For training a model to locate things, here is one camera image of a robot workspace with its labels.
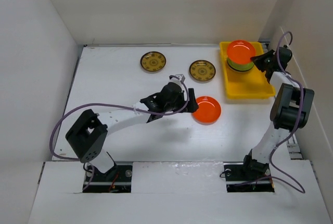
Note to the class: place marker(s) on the black plate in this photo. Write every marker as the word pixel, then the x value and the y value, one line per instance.
pixel 241 69

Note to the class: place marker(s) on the yellow patterned plate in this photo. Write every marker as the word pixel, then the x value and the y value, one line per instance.
pixel 153 61
pixel 202 71

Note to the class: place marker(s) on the yellow plastic bin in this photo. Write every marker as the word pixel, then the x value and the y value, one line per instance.
pixel 250 84

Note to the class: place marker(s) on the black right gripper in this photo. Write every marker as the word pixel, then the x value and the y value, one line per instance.
pixel 257 60

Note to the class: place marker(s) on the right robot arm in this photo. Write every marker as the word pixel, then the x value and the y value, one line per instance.
pixel 290 110

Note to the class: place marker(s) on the orange plate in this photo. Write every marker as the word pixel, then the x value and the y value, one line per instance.
pixel 209 110
pixel 240 52

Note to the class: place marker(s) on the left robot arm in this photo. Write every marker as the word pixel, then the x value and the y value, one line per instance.
pixel 88 134

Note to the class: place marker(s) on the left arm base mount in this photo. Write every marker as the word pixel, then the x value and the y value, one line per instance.
pixel 118 181

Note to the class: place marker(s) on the green plate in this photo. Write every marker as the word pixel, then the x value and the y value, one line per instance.
pixel 232 63

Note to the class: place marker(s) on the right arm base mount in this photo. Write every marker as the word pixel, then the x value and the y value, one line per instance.
pixel 247 176

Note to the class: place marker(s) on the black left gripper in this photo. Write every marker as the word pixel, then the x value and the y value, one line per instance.
pixel 192 105

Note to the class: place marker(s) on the yellow patterned plate left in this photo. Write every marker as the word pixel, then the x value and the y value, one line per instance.
pixel 153 61

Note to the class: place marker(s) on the yellow patterned plate right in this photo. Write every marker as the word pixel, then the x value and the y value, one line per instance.
pixel 202 71

